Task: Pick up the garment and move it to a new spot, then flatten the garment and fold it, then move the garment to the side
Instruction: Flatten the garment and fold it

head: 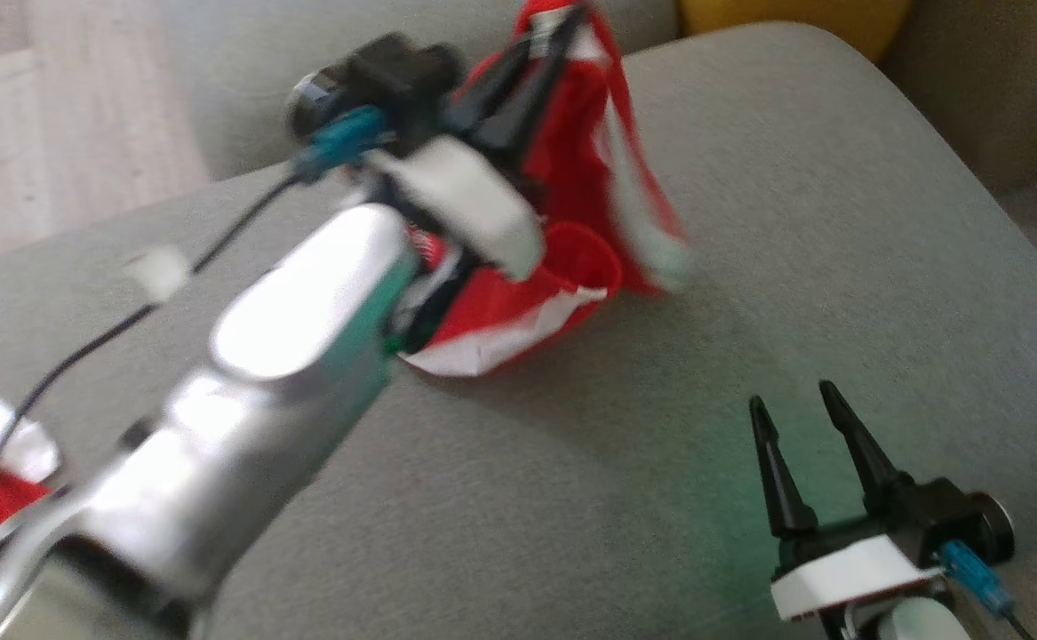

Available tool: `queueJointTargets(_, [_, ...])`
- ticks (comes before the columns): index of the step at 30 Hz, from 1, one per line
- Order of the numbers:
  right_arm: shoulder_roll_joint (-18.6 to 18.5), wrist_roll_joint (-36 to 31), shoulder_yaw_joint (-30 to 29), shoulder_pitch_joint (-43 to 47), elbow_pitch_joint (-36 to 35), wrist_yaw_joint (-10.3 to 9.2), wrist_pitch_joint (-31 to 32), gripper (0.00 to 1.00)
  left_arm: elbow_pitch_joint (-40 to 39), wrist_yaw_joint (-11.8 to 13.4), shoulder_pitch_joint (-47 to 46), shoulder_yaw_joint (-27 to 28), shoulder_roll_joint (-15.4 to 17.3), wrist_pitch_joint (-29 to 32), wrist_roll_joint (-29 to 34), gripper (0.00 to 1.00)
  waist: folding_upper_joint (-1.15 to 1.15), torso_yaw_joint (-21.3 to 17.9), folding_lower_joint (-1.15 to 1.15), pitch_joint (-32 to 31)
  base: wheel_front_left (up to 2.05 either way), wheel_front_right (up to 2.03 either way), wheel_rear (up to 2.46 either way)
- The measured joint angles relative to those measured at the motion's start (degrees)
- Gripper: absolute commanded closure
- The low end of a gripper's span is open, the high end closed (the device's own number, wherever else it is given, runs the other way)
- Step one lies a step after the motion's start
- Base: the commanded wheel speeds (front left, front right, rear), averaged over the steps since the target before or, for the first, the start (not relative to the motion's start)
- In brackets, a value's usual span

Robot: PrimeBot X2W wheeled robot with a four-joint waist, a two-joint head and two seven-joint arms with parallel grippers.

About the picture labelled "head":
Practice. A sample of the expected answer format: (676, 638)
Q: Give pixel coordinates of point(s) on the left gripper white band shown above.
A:
(474, 204)

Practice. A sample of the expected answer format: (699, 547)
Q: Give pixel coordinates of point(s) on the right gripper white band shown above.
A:
(847, 569)

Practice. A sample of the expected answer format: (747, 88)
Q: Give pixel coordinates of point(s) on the red garment with white trim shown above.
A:
(576, 187)

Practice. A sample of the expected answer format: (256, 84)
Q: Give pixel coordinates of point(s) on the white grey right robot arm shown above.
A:
(922, 622)

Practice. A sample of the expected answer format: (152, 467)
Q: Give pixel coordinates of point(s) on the large yellow sofa cushion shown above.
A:
(793, 22)

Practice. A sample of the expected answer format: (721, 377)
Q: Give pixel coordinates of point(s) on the taupe sofa backrest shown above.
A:
(998, 80)

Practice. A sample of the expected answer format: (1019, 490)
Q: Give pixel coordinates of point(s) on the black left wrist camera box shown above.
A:
(385, 76)

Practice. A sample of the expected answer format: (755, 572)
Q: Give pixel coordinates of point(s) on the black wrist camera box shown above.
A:
(385, 76)
(971, 520)

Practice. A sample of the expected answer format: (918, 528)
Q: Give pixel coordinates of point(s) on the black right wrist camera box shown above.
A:
(971, 520)

